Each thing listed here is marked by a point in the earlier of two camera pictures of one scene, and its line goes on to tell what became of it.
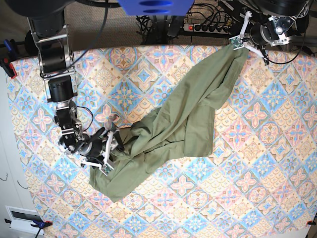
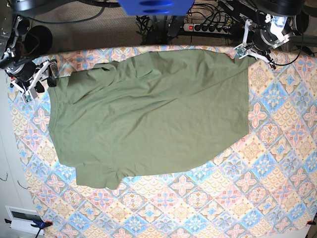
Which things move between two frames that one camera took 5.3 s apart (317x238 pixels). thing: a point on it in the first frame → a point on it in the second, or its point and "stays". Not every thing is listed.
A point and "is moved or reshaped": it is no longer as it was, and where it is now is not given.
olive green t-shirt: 182,126 is moved or reshaped
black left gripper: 112,136 → 53,72
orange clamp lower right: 309,222 stays
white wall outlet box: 22,218 stays
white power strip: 210,28 stays
